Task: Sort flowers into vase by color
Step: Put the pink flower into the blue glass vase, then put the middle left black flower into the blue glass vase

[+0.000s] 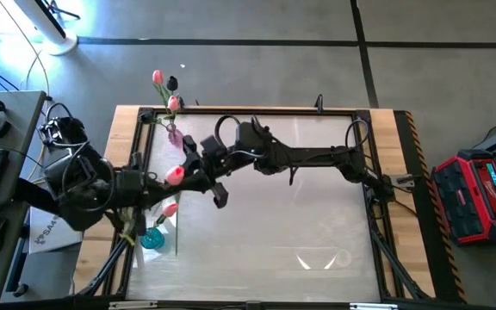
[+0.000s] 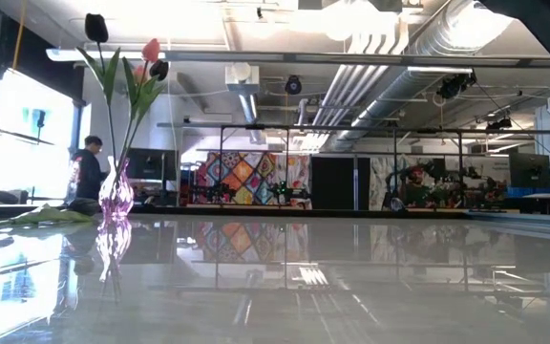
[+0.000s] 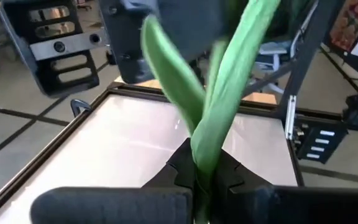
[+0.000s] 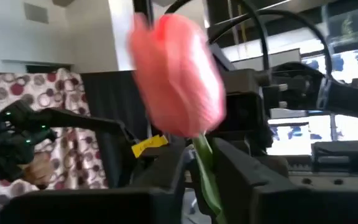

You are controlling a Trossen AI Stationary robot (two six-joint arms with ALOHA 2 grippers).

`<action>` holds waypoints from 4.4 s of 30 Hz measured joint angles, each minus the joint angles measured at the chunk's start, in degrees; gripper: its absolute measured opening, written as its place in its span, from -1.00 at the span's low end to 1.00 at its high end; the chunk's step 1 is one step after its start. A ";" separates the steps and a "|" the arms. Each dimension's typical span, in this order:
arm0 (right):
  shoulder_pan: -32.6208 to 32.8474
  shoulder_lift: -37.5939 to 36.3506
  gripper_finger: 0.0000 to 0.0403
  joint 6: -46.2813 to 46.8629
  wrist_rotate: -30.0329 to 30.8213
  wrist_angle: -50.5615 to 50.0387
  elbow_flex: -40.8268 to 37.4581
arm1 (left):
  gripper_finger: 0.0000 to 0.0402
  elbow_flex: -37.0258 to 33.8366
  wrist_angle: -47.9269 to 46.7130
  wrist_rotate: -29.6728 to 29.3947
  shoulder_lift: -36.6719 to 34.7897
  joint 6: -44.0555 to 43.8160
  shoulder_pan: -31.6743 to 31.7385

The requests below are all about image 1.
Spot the black metal table frame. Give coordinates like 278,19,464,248
75,106,432,302

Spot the purple glass vase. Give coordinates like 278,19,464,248
166,122,185,150

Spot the yellow cable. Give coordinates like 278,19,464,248
0,0,52,171

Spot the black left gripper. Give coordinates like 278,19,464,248
114,151,176,236

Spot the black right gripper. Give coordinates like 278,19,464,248
174,133,239,210

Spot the teal glass vase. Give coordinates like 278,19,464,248
139,226,166,251

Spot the grey desk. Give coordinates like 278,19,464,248
0,90,47,305

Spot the white cardboard box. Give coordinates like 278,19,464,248
28,206,84,255

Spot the red and black tool case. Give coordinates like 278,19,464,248
431,148,496,247

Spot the pink artificial tulip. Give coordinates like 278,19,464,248
164,164,186,187
155,95,181,130
152,201,180,236
151,68,176,130

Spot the black hazard-striped floor strip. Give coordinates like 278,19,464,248
393,109,468,303

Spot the silver metal bracket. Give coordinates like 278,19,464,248
350,302,398,310
108,301,158,310

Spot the white pedestal stand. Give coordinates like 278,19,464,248
13,0,79,57

